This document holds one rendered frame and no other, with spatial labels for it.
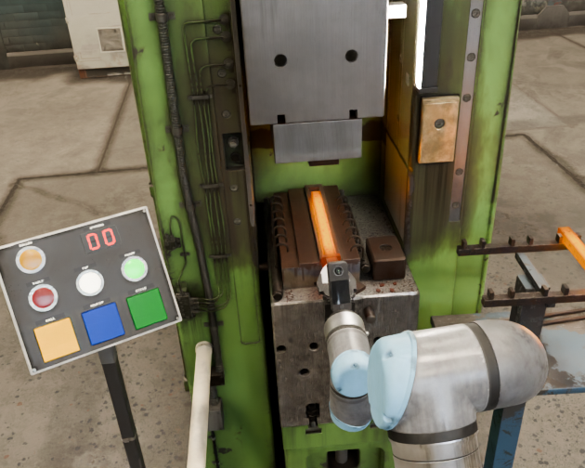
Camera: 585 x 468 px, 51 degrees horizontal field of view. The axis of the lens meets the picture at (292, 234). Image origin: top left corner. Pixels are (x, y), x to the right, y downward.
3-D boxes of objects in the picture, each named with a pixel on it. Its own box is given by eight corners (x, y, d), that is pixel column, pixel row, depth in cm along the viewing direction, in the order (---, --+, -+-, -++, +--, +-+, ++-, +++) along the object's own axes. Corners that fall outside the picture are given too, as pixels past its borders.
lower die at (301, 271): (359, 282, 161) (359, 255, 156) (283, 289, 160) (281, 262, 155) (337, 206, 197) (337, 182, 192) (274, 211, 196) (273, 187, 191)
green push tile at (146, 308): (168, 318, 141) (158, 287, 141) (136, 330, 138) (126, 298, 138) (166, 318, 143) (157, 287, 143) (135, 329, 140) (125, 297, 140)
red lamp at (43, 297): (55, 309, 131) (49, 292, 129) (32, 311, 131) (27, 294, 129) (58, 300, 134) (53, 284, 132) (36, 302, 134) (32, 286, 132)
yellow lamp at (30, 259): (42, 271, 131) (37, 253, 129) (19, 273, 131) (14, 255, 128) (45, 263, 133) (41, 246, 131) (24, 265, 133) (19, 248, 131)
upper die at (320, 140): (361, 157, 142) (362, 118, 137) (275, 163, 141) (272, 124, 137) (336, 98, 178) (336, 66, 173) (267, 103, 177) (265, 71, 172)
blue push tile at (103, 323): (125, 333, 137) (115, 302, 137) (91, 345, 134) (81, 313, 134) (124, 333, 139) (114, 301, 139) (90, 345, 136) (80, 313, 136)
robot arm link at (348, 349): (331, 402, 126) (331, 368, 121) (325, 358, 137) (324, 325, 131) (377, 398, 127) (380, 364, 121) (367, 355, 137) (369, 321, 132)
